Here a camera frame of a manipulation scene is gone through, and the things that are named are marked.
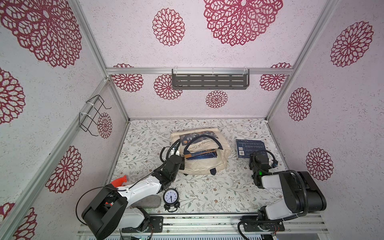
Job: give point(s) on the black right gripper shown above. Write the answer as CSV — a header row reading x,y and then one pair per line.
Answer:
x,y
258,157

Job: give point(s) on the beige canvas tote bag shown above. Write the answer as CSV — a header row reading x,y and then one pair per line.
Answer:
x,y
200,140

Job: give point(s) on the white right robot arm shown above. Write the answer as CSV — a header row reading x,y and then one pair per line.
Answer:
x,y
301,195

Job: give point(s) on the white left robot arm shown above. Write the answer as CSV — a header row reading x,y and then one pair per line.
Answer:
x,y
110,209

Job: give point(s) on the blue books in bag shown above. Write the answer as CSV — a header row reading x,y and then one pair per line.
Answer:
x,y
207,154

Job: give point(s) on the black analog alarm clock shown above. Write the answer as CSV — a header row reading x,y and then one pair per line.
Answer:
x,y
171,200

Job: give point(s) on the grey sponge block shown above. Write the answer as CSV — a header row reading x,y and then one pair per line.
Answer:
x,y
149,202

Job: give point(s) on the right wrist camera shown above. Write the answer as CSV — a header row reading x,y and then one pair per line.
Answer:
x,y
274,164

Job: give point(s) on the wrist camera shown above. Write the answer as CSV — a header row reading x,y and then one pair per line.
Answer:
x,y
274,164
174,151

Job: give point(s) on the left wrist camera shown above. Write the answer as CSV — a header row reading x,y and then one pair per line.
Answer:
x,y
174,151

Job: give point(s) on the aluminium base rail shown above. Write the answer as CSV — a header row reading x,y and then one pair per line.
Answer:
x,y
226,224

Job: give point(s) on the grey metal wall shelf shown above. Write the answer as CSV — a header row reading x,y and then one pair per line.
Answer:
x,y
211,81

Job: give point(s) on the black wire wall rack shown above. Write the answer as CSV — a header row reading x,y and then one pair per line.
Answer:
x,y
87,117

